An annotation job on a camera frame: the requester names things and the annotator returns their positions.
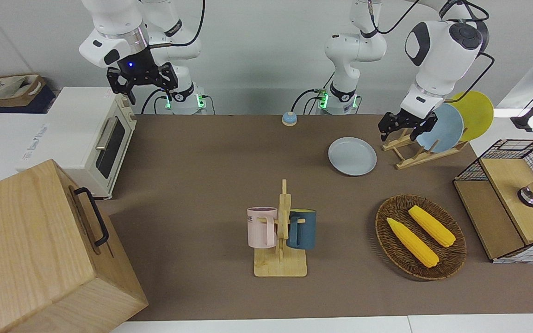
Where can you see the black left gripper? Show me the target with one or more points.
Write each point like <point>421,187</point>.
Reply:
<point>410,121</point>

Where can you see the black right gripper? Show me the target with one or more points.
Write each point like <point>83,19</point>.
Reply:
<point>141,71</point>

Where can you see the gray plate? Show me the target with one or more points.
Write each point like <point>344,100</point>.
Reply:
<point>352,156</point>

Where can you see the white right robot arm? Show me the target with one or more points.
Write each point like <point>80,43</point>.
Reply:
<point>109,18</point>

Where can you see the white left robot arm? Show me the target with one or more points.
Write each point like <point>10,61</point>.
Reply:
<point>437,51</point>

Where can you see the wooden plate rack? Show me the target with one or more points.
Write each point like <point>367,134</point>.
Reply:
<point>414,159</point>

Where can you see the light blue plate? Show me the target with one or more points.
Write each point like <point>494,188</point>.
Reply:
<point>447,129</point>

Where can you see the yellow plate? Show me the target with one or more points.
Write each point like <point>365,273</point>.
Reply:
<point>477,113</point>

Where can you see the brown table mat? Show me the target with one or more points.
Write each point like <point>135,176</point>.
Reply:
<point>201,162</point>

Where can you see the white toaster oven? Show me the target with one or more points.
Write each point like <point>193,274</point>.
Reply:
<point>72,134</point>

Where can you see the short yellow corn cob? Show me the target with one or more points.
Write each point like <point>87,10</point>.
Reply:
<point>433,226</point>

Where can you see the long yellow corn cob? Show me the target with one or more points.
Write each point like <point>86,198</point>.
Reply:
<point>412,243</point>

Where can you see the blue and tan bell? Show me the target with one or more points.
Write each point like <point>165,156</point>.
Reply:
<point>289,119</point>

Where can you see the dark blue mug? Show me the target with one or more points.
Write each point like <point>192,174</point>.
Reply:
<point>303,229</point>

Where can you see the brown wicker basket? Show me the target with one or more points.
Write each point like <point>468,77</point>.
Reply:
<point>451,263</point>

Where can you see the pink mug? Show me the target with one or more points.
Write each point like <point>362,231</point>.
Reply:
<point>259,226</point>

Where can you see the light wooden box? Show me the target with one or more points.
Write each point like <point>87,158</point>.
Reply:
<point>26,249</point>

